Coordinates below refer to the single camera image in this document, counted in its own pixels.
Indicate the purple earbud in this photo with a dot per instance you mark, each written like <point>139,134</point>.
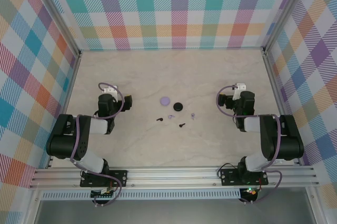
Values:
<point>193,115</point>
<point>171,116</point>

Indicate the black earbud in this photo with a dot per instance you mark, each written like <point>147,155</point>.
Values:
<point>181,125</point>
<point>159,119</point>

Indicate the purple earbud charging case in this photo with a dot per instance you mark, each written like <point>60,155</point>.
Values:
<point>165,101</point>

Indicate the black earbud charging case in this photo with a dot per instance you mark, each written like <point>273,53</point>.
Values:
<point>178,106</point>

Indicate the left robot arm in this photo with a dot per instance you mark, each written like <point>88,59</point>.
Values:
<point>60,139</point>

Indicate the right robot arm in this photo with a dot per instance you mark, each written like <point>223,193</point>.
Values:
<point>287,139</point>

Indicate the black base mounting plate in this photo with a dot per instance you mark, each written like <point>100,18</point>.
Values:
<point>229,176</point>
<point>119,177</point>

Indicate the small controller circuit board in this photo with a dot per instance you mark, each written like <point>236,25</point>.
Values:
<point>102,195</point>
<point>251,192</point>

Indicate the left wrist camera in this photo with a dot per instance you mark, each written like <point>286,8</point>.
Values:
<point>110,89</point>

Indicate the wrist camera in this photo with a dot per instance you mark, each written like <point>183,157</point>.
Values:
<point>110,89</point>
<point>239,87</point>

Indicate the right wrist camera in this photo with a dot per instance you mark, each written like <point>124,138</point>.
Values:
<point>239,87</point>

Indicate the aluminium side rail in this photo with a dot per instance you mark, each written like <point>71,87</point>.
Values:
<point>64,105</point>
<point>276,89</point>

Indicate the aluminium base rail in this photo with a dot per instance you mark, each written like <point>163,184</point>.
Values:
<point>171,176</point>

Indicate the aluminium corner post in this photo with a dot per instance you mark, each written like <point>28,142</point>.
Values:
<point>284,13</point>
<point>59,14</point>

